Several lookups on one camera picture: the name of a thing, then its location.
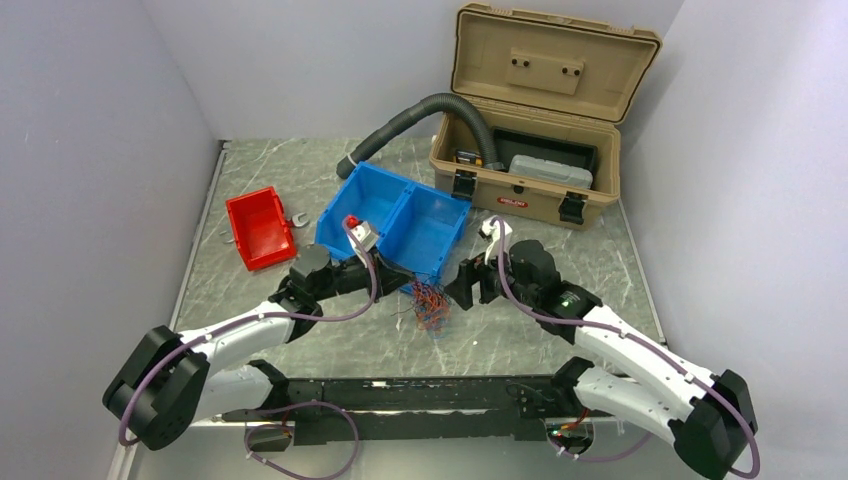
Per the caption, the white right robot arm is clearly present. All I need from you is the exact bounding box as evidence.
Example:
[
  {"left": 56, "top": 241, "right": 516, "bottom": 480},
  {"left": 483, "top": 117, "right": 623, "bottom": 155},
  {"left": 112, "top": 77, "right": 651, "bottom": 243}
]
[{"left": 445, "top": 240, "right": 759, "bottom": 479}]

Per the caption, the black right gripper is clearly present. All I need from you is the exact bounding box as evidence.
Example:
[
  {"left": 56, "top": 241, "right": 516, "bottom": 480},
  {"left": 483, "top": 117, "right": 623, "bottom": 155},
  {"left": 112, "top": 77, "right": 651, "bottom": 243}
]
[{"left": 444, "top": 238, "right": 538, "bottom": 310}]

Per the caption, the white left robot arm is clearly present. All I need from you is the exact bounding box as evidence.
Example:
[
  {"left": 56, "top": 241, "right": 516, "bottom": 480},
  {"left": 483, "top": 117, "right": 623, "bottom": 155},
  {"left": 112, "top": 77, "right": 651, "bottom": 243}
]
[{"left": 102, "top": 245, "right": 415, "bottom": 450}]

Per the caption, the cable bundle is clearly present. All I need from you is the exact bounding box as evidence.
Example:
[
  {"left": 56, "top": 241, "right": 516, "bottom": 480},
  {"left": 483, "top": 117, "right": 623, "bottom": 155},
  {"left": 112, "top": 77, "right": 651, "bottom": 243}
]
[{"left": 390, "top": 278, "right": 455, "bottom": 340}]

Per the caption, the grey plastic organizer case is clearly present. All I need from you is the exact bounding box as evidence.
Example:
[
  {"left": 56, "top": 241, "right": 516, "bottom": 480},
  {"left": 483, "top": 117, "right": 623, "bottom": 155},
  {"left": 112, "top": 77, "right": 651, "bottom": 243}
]
[{"left": 508, "top": 155, "right": 594, "bottom": 189}]

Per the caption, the red plastic bin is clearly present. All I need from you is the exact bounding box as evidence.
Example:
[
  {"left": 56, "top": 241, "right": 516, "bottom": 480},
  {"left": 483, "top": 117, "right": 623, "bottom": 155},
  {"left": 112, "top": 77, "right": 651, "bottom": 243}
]
[{"left": 225, "top": 187, "right": 297, "bottom": 272}]

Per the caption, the grey corrugated hose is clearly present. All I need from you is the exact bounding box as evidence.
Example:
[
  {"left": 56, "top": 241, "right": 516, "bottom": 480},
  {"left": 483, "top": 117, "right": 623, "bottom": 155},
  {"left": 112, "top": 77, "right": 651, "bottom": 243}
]
[{"left": 335, "top": 91, "right": 499, "bottom": 181}]

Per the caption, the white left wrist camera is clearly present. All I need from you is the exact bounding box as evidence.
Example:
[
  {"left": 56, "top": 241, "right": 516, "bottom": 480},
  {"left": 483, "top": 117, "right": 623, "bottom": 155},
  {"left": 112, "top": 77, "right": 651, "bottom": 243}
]
[{"left": 344, "top": 215, "right": 380, "bottom": 252}]

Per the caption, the tan plastic toolbox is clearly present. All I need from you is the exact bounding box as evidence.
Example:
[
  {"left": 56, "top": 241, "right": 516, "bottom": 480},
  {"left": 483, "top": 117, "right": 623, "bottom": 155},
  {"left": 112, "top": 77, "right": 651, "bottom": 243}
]
[{"left": 429, "top": 3, "right": 662, "bottom": 230}]

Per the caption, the blue two-compartment plastic bin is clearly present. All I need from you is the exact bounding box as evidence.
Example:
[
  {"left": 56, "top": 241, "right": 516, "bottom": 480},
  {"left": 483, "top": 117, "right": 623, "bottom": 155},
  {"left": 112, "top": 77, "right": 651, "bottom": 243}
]
[{"left": 315, "top": 162, "right": 471, "bottom": 285}]

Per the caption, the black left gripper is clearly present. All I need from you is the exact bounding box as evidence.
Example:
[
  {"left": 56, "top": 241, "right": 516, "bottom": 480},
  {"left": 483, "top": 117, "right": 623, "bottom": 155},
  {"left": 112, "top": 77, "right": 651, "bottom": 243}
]
[{"left": 313, "top": 244, "right": 416, "bottom": 303}]

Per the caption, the black tray in toolbox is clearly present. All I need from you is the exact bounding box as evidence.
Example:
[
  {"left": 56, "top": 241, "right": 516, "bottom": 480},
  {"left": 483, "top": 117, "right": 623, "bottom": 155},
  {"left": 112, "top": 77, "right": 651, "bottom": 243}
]
[{"left": 492, "top": 127, "right": 599, "bottom": 174}]

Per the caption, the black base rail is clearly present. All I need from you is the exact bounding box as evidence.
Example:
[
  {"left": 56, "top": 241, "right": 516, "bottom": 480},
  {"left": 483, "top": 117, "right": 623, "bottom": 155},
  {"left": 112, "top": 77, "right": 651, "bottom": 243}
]
[{"left": 223, "top": 375, "right": 586, "bottom": 446}]

